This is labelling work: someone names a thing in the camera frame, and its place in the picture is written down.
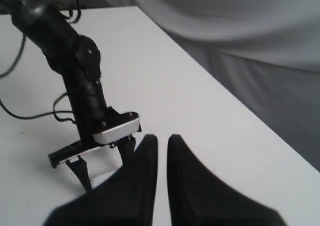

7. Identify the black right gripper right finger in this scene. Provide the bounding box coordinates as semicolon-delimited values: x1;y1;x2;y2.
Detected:
166;134;286;226

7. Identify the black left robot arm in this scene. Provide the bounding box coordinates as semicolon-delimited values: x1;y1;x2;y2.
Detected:
0;0;142;192

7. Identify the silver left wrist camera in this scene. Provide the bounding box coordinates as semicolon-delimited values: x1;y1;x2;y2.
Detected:
92;111;141;145

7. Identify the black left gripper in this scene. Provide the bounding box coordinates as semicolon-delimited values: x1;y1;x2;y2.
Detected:
48;106;136;193

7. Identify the grey backdrop cloth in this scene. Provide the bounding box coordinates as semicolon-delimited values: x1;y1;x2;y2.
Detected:
82;0;320;173

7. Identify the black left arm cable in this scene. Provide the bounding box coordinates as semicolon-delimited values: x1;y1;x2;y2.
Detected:
0;8;81;124

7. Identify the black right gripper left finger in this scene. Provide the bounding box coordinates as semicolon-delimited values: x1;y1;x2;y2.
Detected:
44;134;159;226

